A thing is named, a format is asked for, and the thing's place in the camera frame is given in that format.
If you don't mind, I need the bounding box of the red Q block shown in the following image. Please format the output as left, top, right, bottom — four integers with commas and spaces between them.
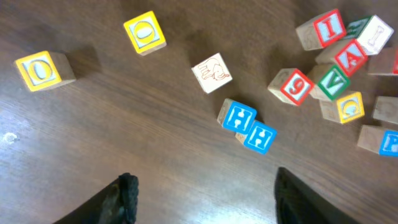
368, 47, 397, 76

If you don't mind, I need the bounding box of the red 9 block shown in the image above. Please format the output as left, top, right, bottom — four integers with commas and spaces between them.
267, 68, 315, 106

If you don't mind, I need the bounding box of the green Z block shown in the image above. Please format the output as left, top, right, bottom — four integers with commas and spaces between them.
373, 96, 397, 124

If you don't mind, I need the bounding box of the red A block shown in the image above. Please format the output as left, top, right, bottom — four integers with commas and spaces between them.
315, 39, 368, 77

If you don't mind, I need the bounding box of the yellow O block lower left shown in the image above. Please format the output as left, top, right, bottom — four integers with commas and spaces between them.
14, 50, 76, 92

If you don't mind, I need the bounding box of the blue H block right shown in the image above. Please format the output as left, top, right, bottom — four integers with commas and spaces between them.
235, 120, 277, 154

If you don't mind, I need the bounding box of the yellow C block centre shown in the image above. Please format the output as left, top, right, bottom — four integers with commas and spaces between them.
320, 91, 365, 124

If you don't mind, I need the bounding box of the blue H block left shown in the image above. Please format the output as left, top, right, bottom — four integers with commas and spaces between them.
217, 98, 257, 134

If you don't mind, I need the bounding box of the blue P block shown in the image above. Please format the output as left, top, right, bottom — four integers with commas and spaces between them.
357, 125, 397, 157

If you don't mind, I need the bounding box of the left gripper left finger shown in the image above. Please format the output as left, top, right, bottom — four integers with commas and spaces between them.
54, 173, 139, 224

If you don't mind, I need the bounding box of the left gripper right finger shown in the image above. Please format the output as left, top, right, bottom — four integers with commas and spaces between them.
274, 167, 359, 224

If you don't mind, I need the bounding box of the green R block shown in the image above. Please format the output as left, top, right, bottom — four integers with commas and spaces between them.
192, 53, 233, 94

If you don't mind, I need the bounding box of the yellow o block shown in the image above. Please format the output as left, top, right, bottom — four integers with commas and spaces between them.
123, 11, 167, 56
14, 50, 76, 92

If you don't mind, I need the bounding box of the blue h block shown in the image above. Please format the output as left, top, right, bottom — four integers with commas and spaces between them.
235, 120, 277, 154
217, 98, 257, 134

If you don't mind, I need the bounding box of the red I block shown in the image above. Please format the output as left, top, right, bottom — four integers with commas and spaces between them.
296, 9, 346, 51

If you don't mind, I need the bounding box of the plain I wooden block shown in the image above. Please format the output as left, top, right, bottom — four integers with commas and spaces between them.
343, 15, 394, 55

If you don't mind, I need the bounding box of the green V block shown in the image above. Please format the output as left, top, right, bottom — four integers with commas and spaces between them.
308, 64, 351, 101

